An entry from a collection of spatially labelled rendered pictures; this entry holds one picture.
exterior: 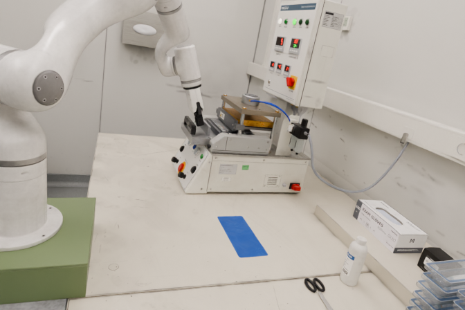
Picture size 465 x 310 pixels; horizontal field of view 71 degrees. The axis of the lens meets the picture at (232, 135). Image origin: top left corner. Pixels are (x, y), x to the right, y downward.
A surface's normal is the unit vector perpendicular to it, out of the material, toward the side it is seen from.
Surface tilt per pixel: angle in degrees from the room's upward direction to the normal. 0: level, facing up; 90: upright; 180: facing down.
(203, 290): 0
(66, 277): 90
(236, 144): 90
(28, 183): 91
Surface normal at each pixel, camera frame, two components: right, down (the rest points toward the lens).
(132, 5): 0.43, 0.70
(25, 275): 0.31, 0.32
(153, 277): 0.18, -0.95
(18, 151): 0.60, 0.27
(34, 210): 0.88, 0.28
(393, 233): -0.94, -0.12
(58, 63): 0.98, -0.15
